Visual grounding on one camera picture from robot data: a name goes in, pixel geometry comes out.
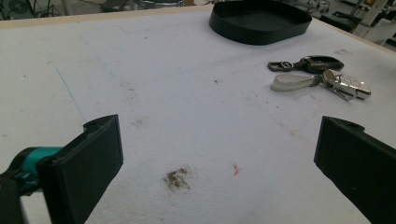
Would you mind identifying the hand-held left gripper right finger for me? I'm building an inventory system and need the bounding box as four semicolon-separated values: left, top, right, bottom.
313;116;396;224

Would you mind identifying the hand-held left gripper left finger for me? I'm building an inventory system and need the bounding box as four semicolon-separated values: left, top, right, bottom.
8;114;124;224

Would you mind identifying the silver car key white strap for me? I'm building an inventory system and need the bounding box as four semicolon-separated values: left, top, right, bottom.
269;68;372;102

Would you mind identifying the black car key dark strap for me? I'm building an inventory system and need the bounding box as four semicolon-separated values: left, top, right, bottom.
266;55;346;75

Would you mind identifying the white foam mat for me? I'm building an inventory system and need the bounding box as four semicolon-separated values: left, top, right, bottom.
0;8;396;224

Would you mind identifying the black oval tray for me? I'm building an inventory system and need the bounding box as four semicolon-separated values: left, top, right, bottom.
208;0;313;47

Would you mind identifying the black round stool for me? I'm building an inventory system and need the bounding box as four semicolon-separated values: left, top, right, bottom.
134;0;185;8

